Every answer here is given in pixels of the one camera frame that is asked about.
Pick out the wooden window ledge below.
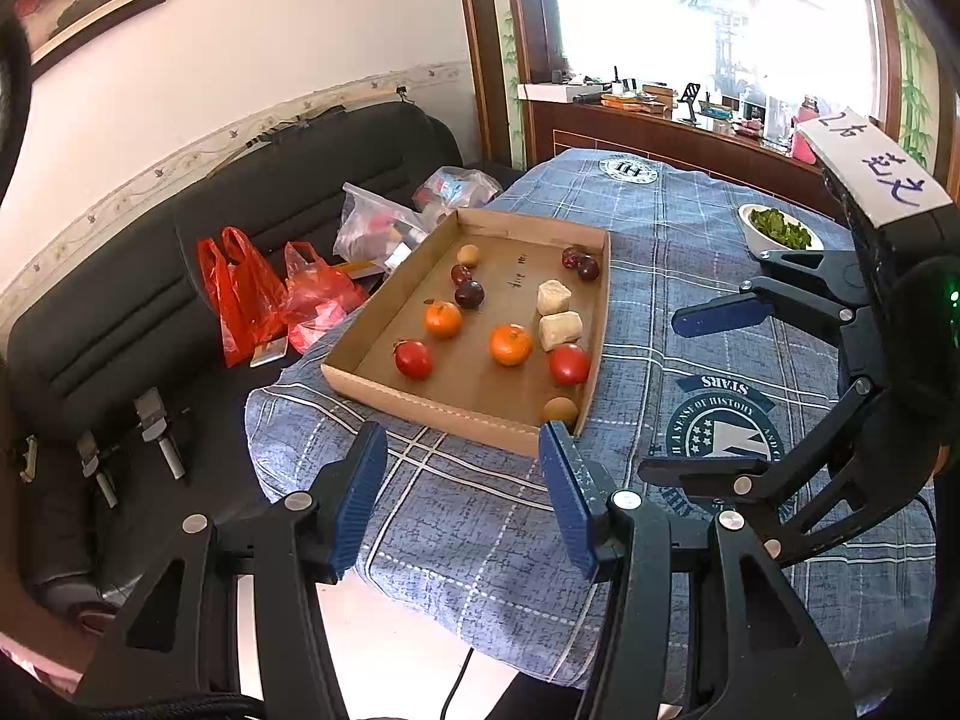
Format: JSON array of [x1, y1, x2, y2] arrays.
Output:
[[517, 82, 848, 222]]

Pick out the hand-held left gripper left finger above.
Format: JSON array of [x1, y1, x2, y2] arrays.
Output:
[[71, 420, 391, 720]]

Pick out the flat white box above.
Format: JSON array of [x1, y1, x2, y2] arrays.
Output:
[[517, 82, 601, 104]]

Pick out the wooden window frame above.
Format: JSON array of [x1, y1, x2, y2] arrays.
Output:
[[452, 0, 526, 170]]

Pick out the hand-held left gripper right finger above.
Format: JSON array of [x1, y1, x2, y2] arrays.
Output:
[[537, 420, 856, 720]]

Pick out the black sofa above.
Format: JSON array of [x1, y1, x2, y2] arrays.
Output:
[[0, 101, 526, 616]]

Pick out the red tomato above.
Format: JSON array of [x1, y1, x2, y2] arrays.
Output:
[[548, 343, 592, 387], [394, 340, 435, 381]]

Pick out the small orange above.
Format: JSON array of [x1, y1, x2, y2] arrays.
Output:
[[424, 301, 464, 339], [489, 323, 534, 367]]

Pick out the blue plaid tablecloth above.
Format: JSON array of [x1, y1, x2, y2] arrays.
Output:
[[244, 148, 938, 720]]

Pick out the pink bottle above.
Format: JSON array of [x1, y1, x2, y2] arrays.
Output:
[[791, 96, 822, 162]]

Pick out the white bowl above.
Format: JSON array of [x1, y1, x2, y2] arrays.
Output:
[[737, 202, 824, 260]]

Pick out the black cable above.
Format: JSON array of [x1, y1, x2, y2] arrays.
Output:
[[439, 645, 477, 720]]

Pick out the shallow cardboard box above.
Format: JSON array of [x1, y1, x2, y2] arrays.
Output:
[[321, 208, 612, 458]]

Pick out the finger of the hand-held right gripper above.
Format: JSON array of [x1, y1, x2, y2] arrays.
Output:
[[639, 379, 938, 567], [671, 247, 875, 338]]

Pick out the green bamboo wall sticker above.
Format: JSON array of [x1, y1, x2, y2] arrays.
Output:
[[896, 0, 942, 173], [486, 0, 530, 166]]

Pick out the clear plastic bag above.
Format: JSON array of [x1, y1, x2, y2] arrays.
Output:
[[332, 182, 443, 275], [412, 167, 503, 222]]

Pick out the green leafy vegetables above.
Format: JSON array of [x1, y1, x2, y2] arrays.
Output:
[[750, 208, 813, 248]]

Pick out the red plastic bag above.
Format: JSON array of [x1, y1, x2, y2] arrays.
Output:
[[196, 226, 290, 368], [281, 241, 370, 355]]

